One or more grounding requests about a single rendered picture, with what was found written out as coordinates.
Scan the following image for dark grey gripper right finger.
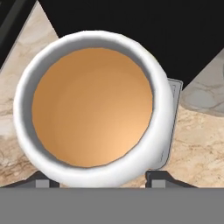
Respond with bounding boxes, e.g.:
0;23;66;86
145;170;199;189

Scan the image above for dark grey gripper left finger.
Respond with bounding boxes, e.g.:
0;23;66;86
0;171;60;189

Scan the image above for white mug of coffee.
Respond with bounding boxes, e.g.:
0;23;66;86
12;30;175;189

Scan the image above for grey coffee machine tray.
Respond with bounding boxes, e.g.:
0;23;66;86
151;77;185;171

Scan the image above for black coffee machine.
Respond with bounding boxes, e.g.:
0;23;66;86
38;0;224;90

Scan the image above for black appliance with grey edge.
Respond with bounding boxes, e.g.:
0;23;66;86
0;0;38;71

